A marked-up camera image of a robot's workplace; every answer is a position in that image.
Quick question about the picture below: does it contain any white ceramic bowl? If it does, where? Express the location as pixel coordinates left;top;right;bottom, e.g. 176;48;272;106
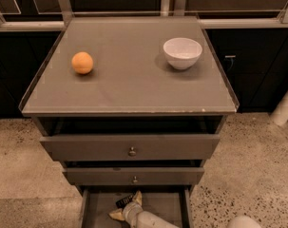
163;37;202;70

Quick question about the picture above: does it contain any white pipe post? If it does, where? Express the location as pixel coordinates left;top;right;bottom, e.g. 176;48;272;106
270;91;288;125

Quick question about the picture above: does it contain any grey top drawer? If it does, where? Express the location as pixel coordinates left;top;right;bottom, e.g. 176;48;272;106
40;134;220;162

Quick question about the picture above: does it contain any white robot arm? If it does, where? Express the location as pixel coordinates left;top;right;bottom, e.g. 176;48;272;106
108;190;261;228

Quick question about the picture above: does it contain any black rxbar chocolate bar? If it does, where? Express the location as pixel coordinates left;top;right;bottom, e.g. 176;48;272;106
116;194;134;209

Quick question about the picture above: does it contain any metal rail frame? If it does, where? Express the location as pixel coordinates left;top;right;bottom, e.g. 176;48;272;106
0;0;288;31

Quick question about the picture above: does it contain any grey drawer cabinet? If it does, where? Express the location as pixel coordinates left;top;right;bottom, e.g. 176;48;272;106
18;15;240;228

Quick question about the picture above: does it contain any orange fruit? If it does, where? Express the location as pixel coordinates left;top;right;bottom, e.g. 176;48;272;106
71;51;93;74

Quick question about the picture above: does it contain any grey middle drawer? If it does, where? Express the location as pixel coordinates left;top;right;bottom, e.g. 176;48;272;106
64;167;204;186

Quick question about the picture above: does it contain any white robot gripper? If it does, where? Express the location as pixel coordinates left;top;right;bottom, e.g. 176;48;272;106
108;190;143;228

